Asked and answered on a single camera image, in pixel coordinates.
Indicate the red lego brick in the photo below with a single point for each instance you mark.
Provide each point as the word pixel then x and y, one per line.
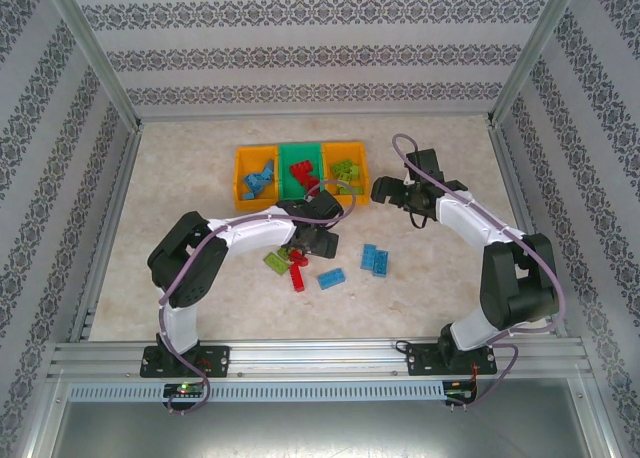
pixel 298 277
pixel 298 255
pixel 308 183
pixel 301 169

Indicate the small green lego brick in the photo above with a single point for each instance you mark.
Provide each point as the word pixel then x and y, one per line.
pixel 284 253

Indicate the orange plastic bin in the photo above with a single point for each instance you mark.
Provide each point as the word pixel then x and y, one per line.
pixel 345 152
pixel 250 155

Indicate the small blue lego brick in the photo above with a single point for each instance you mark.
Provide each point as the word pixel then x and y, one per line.
pixel 248 195

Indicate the green plastic bin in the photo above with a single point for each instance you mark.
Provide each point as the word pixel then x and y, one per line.
pixel 300 152

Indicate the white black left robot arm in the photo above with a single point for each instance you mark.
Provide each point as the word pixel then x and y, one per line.
pixel 250 230

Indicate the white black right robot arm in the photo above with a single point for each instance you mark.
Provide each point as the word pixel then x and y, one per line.
pixel 470 223

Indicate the grey metal panel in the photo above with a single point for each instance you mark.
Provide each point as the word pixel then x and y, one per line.
pixel 320 433

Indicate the small circuit board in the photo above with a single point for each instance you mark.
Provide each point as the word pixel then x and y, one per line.
pixel 185 389
pixel 462 390

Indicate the aluminium side rail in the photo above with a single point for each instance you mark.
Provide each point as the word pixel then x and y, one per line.
pixel 124 178
pixel 510 178

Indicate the aluminium mounting rail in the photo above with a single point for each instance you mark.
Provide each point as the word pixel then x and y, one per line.
pixel 320 358

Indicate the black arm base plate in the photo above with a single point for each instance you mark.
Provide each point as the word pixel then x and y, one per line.
pixel 220 360
pixel 420 360

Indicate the aluminium frame post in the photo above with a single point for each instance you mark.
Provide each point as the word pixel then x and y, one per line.
pixel 101 53
pixel 530 53

